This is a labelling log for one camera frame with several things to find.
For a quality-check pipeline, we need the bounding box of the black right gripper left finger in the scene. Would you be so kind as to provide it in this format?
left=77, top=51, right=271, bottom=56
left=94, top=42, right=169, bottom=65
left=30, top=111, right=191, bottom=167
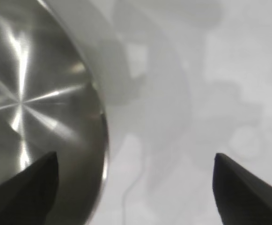
left=0, top=151, right=59, bottom=225

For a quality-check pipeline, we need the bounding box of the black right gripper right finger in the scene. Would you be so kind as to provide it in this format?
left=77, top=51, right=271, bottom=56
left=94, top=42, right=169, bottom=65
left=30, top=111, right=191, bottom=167
left=212, top=152, right=272, bottom=225

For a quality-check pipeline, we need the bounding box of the stainless steel mixing bowl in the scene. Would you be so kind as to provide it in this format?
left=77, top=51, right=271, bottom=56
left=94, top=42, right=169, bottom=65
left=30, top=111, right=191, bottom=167
left=0, top=0, right=111, bottom=225

